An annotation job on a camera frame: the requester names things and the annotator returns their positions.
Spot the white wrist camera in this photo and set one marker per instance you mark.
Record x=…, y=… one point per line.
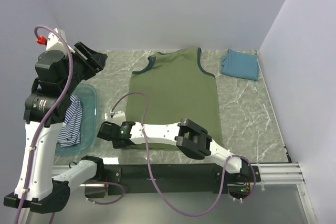
x=51, y=42
x=118, y=117

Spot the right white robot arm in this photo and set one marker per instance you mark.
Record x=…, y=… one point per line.
x=190, y=138

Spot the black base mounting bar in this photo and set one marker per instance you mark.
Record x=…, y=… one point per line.
x=177, y=178

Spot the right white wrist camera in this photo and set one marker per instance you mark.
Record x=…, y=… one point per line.
x=118, y=117

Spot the aluminium frame rail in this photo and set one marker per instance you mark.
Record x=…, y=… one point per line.
x=281, y=173

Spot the olive green tank top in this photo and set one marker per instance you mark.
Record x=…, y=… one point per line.
x=172, y=87

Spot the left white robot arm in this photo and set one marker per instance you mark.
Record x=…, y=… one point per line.
x=44, y=114

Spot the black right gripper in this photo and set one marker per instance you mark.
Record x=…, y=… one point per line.
x=115, y=146

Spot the blue white striped tank top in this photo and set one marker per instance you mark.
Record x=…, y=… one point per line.
x=70, y=131

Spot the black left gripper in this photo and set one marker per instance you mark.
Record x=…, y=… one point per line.
x=95, y=61

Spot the translucent teal laundry basket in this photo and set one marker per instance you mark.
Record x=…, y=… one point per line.
x=88, y=98

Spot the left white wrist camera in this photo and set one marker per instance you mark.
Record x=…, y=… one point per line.
x=51, y=42

